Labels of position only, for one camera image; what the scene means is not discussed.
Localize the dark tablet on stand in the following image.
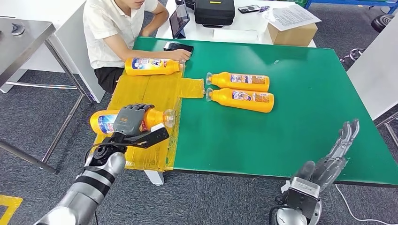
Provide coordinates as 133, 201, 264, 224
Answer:
169, 2, 191, 39

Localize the coiled cable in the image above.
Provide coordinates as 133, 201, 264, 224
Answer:
339, 48, 367, 63

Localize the black round stool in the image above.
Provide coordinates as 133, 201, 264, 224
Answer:
371, 14, 398, 33

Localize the brown cardboard box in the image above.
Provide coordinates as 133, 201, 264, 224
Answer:
267, 22, 318, 47

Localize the orange detergent bottle clear cap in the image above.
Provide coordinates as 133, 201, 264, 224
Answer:
124, 58, 186, 77
205, 71, 270, 93
205, 87, 275, 113
90, 107, 176, 136

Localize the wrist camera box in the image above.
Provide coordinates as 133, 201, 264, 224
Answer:
286, 177, 321, 220
102, 123, 170, 150

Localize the yellow taped cardboard mat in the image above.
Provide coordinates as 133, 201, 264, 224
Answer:
92, 72, 206, 172

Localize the white floor cable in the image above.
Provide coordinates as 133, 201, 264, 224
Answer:
335, 184, 396, 225

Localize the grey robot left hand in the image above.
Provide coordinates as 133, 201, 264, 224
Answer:
113, 104, 155, 137

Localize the printed paper sheet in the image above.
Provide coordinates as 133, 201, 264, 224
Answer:
262, 4, 322, 32

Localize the stainless steel table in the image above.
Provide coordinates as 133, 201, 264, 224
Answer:
0, 17, 94, 174

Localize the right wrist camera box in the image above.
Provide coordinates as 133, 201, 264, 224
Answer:
286, 177, 321, 220

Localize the person's right hand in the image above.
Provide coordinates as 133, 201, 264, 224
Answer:
168, 49, 192, 62

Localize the person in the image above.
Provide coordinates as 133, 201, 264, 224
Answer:
82, 0, 192, 94

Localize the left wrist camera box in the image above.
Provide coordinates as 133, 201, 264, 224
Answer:
102, 123, 170, 150

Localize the small grey metal object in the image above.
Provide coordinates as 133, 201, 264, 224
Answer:
11, 22, 26, 36

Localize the black smartphone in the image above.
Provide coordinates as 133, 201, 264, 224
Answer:
237, 4, 261, 14
163, 41, 194, 54

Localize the blue metal rack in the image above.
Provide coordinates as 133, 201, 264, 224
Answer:
305, 0, 398, 15

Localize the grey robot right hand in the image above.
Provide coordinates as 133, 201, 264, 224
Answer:
295, 119, 360, 194

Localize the black carrying case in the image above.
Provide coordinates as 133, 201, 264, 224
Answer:
194, 0, 236, 29

